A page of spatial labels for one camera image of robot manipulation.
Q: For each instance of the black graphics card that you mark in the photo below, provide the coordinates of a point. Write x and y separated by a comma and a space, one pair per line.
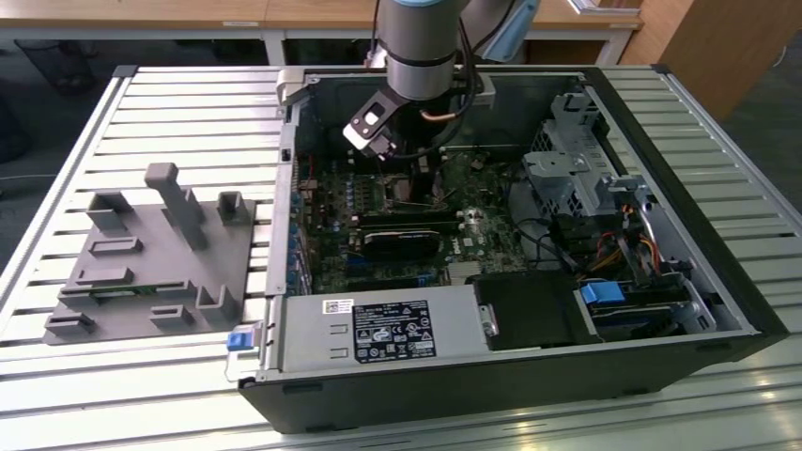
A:
401, 244

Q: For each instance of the black plastic shroud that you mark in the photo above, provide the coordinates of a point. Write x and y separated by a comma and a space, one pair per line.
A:
533, 310

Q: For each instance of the blue disk carrier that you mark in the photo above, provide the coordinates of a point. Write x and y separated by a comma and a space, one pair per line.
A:
602, 293

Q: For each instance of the CPU socket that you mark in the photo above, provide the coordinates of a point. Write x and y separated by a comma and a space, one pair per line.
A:
395, 190

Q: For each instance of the wooden cabinet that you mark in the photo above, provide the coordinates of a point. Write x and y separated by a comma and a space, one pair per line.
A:
721, 47

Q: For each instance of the white book stack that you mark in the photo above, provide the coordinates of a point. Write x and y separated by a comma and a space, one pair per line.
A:
582, 4

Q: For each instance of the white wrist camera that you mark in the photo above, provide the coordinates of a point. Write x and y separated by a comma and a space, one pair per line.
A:
370, 119

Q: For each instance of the silver chipset heatsink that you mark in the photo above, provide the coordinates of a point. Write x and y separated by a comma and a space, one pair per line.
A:
464, 272

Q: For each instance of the green motherboard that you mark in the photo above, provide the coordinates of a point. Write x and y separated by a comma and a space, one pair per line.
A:
489, 235

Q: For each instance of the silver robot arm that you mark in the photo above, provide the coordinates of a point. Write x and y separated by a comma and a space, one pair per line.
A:
420, 47

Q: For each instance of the silver power supply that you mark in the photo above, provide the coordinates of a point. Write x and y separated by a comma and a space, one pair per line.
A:
314, 329

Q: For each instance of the black PC case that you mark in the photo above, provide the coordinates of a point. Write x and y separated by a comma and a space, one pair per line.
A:
438, 404

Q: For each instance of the wooden desk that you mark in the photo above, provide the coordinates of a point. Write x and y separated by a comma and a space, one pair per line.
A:
189, 11

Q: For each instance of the grey case latch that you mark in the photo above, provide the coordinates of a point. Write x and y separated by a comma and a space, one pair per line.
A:
291, 87

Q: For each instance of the green RAM stick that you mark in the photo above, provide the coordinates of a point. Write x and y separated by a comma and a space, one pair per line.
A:
119, 291

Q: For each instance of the metal drive cage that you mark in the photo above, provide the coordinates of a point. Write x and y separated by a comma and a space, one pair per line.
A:
564, 178

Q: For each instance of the grey parts rack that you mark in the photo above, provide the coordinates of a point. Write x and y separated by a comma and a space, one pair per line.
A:
157, 263

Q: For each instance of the blue case latch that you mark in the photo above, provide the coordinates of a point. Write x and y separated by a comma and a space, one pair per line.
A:
239, 340

